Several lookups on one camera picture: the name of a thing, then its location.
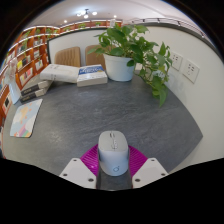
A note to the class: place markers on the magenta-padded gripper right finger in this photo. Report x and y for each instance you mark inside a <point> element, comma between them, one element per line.
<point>150,171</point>

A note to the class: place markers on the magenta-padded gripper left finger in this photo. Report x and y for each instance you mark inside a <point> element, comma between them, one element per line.
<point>78,171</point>

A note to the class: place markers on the white computer mouse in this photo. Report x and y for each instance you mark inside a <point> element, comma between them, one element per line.
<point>113,155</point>

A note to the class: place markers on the pastel printed mouse pad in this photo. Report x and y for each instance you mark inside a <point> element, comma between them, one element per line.
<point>25,118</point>

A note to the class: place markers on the thin dark hardcover book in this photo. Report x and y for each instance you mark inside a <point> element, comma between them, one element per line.
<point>31,95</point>

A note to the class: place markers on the thick dark hardcover book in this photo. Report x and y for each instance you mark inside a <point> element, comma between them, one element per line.
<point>35,87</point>

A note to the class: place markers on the blue and white book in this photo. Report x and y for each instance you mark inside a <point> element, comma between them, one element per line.
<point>91,77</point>

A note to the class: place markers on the white paperback book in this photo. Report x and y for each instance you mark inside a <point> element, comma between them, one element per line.
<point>59,73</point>

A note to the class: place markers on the green plant in white pot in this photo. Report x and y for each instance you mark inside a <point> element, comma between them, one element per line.
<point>118,68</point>

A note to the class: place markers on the tan upholstered chair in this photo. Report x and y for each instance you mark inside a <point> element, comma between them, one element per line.
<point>68,56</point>
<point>94,59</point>

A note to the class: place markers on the orange wooden bookshelf unit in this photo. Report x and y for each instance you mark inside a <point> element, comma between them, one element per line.
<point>28,56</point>

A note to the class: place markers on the ceiling lamp with round bulbs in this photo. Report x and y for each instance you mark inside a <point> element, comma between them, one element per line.
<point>86,14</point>

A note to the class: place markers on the white wall socket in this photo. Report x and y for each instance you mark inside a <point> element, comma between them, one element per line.
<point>176,61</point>
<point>191,71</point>

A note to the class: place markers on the black ceiling track light rail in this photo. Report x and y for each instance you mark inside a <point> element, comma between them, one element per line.
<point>166,22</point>

